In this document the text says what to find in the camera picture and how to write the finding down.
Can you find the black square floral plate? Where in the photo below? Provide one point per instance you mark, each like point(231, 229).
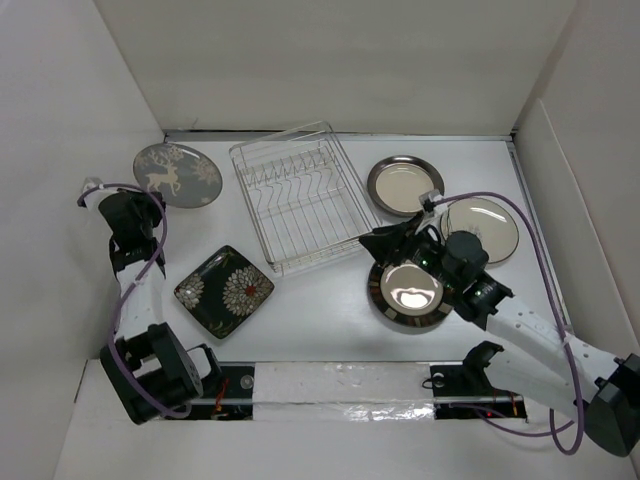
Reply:
point(224, 291)

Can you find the dark patterned rim plate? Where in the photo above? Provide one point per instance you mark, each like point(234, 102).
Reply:
point(407, 295)

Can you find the wire dish rack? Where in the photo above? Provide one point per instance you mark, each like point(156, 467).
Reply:
point(307, 203)

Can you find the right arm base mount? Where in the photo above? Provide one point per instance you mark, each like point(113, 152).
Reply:
point(461, 390)

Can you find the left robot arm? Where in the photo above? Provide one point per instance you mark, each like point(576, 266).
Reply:
point(150, 370)

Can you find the silver taped front rail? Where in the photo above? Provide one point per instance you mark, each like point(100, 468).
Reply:
point(342, 391)

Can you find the grey reindeer plate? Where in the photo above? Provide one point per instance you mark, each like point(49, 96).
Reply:
point(186, 178)

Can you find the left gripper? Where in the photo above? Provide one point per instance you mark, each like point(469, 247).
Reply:
point(138, 197)

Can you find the brown rimmed cream plate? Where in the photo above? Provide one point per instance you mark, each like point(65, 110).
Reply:
point(396, 183)

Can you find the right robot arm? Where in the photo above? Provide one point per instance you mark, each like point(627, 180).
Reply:
point(597, 389)

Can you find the cream plate with tree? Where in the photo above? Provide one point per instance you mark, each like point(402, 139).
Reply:
point(488, 221)

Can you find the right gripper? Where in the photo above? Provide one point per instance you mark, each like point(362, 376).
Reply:
point(387, 239)

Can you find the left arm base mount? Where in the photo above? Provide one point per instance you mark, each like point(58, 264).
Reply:
point(227, 388)

